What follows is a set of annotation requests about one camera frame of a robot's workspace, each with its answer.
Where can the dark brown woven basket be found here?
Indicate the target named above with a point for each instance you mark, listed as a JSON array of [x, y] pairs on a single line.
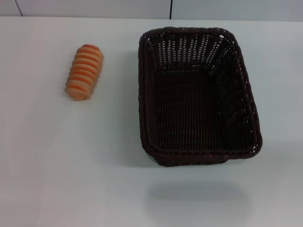
[[194, 118]]

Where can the orange striped bread roll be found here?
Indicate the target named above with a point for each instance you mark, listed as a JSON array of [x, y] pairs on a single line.
[[84, 71]]

